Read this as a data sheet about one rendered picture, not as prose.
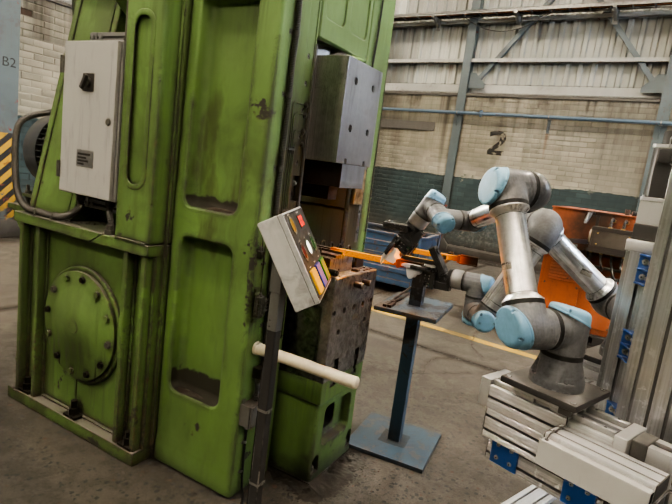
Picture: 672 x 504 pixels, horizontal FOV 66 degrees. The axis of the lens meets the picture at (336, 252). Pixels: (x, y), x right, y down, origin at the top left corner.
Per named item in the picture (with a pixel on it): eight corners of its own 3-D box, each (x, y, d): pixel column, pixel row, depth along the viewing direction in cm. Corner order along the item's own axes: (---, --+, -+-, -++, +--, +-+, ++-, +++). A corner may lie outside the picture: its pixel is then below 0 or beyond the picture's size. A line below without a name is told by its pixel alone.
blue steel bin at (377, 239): (434, 288, 653) (443, 232, 641) (412, 299, 583) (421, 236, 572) (351, 269, 707) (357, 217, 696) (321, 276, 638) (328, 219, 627)
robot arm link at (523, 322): (568, 347, 138) (537, 163, 155) (522, 346, 133) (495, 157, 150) (538, 353, 149) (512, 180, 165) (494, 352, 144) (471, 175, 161)
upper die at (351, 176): (362, 189, 223) (365, 166, 221) (339, 187, 206) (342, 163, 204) (283, 177, 243) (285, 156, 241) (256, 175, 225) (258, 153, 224)
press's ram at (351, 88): (378, 168, 233) (391, 77, 227) (336, 162, 200) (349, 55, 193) (301, 159, 253) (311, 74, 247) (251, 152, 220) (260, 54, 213)
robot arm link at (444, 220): (467, 218, 188) (455, 204, 197) (440, 215, 185) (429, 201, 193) (460, 236, 192) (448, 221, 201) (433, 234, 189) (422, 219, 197)
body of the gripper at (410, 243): (403, 257, 203) (421, 233, 199) (387, 243, 206) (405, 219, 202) (410, 255, 210) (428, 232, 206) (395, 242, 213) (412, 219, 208)
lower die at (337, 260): (351, 269, 229) (353, 250, 227) (328, 274, 211) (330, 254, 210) (275, 251, 249) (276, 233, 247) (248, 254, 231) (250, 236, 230)
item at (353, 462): (389, 461, 248) (389, 459, 248) (327, 526, 198) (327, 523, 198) (319, 432, 267) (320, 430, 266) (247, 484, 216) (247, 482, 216)
